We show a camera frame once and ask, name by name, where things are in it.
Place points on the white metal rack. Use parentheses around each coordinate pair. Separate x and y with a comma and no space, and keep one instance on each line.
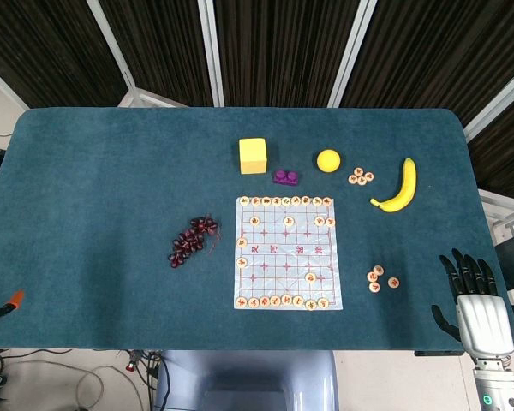
(497,199)

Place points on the yellow banana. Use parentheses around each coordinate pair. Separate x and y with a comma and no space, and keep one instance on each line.
(404,188)

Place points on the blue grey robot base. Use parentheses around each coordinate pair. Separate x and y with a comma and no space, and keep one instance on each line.
(248,381)

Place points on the chinese chess board sheet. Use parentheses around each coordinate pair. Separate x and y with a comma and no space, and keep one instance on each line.
(282,257)

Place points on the yellow ball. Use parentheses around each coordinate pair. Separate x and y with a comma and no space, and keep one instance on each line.
(328,161)

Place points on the teal table cloth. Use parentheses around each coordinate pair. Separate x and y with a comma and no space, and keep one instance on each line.
(111,171)

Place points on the round wooden chess piece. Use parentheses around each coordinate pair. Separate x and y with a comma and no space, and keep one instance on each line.
(286,200)
(330,221)
(361,181)
(276,200)
(245,200)
(317,200)
(241,262)
(393,282)
(378,270)
(242,242)
(371,276)
(306,200)
(352,179)
(359,170)
(241,301)
(255,200)
(297,200)
(323,303)
(297,301)
(254,302)
(255,221)
(310,305)
(275,300)
(288,221)
(374,287)
(319,221)
(286,300)
(311,277)
(264,301)
(368,176)
(266,200)
(326,200)

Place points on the orange tipped black tool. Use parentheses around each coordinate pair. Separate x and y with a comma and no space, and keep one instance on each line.
(13,299)

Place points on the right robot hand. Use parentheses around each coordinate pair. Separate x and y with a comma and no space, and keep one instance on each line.
(484,321)

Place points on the red push button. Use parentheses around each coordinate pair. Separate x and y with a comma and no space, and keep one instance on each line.
(131,366)

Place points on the purple toy brick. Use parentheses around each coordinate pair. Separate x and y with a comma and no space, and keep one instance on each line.
(287,178)

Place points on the yellow foam cube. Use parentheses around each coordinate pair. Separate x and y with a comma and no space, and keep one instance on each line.
(253,156)

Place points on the dark slatted partition panel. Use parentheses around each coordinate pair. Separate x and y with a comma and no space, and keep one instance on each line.
(509,150)
(278,43)
(47,43)
(167,43)
(432,43)

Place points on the dark red grape bunch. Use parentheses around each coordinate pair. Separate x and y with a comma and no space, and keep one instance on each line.
(188,242)

